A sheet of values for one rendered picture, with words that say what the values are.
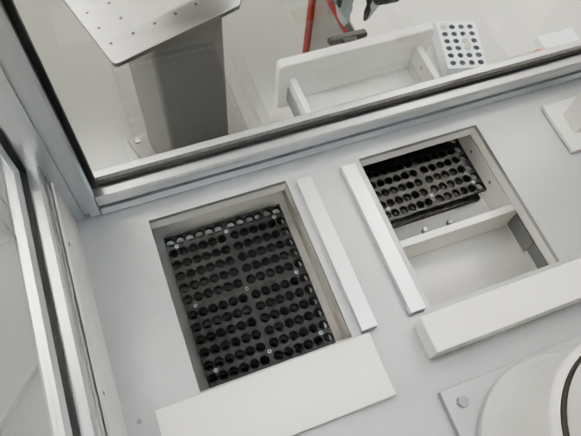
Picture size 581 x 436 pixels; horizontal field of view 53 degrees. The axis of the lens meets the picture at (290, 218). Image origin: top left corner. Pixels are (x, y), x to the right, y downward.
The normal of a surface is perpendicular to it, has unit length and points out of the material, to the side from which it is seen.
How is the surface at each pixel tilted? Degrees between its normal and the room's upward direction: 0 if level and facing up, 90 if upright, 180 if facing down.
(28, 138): 90
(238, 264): 0
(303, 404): 0
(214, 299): 0
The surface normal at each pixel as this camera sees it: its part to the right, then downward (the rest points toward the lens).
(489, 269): 0.06, -0.45
